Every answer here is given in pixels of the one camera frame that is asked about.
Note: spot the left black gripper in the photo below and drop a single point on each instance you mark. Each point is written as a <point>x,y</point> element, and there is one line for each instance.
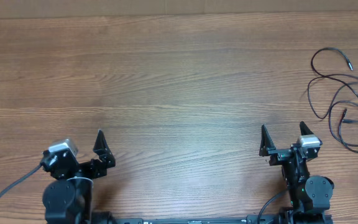
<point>105,156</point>

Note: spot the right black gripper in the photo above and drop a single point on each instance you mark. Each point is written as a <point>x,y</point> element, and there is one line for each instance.
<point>278,155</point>

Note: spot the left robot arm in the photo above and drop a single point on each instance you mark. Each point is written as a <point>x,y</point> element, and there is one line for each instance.
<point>68,200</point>

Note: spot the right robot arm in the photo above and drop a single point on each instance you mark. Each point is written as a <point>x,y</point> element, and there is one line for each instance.
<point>309,194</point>

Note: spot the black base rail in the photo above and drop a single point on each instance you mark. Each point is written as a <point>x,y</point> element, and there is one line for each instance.
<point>194,221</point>

